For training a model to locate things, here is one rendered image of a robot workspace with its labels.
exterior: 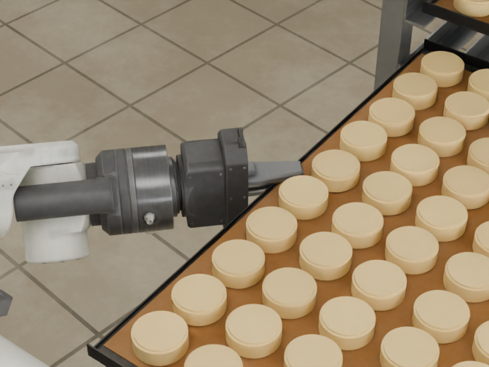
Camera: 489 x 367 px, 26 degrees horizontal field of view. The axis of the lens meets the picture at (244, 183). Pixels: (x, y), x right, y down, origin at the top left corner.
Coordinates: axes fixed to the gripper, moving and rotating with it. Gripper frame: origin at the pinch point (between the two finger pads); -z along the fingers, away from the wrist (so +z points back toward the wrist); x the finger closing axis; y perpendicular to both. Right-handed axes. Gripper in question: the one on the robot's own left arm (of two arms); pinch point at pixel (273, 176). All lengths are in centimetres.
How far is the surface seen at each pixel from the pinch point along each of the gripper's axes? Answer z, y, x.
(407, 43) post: -19.7, 20.3, 1.3
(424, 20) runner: -20.8, 18.2, 5.7
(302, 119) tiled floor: -35, 146, -108
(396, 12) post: -17.8, 19.6, 6.2
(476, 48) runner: -35, 35, -11
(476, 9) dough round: -26.6, 17.5, 7.1
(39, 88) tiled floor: 37, 171, -108
